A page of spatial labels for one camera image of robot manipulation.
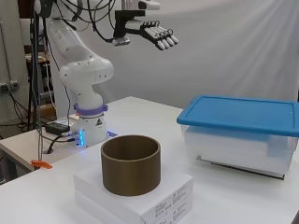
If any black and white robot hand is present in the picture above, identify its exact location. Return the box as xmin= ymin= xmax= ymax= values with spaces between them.
xmin=113 ymin=10 xmax=180 ymax=51

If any blue plastic lid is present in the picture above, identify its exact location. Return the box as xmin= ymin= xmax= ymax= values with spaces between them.
xmin=176 ymin=94 xmax=299 ymax=138

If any white hanging sheet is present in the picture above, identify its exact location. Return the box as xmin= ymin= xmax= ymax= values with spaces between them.
xmin=46 ymin=0 xmax=299 ymax=110

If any black tripod stand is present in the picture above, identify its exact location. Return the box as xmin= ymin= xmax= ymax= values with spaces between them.
xmin=27 ymin=0 xmax=48 ymax=132

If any clear plastic box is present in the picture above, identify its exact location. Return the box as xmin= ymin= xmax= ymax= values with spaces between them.
xmin=181 ymin=124 xmax=299 ymax=178

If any brown round tub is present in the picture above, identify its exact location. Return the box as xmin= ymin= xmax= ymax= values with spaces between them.
xmin=100 ymin=134 xmax=163 ymax=197

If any white flat box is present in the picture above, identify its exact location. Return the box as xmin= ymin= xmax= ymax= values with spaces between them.
xmin=73 ymin=161 xmax=194 ymax=220
xmin=74 ymin=189 xmax=194 ymax=224

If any orange clamp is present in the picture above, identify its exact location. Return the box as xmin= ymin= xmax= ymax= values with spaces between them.
xmin=30 ymin=159 xmax=53 ymax=170

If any white side table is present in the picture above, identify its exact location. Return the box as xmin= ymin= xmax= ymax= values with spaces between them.
xmin=0 ymin=116 xmax=85 ymax=172

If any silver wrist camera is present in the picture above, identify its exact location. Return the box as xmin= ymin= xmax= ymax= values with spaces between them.
xmin=111 ymin=36 xmax=131 ymax=47

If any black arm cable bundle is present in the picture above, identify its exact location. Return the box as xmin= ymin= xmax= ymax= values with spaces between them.
xmin=55 ymin=0 xmax=120 ymax=43

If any grey wall socket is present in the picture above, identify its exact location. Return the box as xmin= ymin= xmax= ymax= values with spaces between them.
xmin=0 ymin=79 xmax=21 ymax=91

